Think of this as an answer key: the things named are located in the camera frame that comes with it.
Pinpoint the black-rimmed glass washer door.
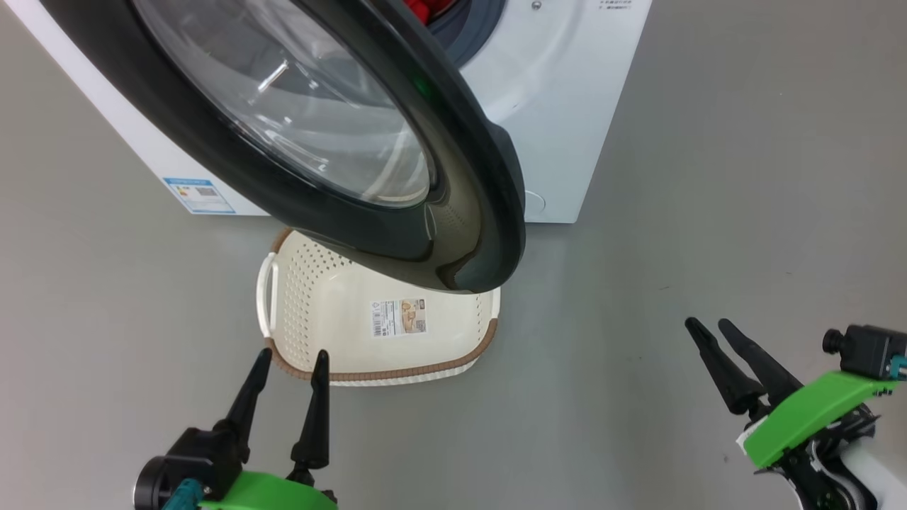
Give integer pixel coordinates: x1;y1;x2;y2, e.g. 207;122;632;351
39;0;526;293

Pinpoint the red garment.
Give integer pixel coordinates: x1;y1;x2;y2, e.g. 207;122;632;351
405;0;463;26

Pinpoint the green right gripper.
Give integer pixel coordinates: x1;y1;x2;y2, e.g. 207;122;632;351
684;317;901;510

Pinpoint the cream basket with brown rim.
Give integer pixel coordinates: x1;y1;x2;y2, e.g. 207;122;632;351
257;228;501;387

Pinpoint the white front-load washing machine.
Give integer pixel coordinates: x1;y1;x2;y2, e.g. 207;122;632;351
7;0;653;224

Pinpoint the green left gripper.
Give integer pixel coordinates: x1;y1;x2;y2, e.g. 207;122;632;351
198;347;337;510

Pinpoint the paper basket label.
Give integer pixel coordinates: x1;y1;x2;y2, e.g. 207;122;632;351
370;297;428;339

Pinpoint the grey rubber door gasket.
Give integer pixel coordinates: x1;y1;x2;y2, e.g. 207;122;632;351
425;0;508;69

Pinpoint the blue energy label sticker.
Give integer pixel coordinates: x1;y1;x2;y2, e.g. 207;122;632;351
162;176;237;215

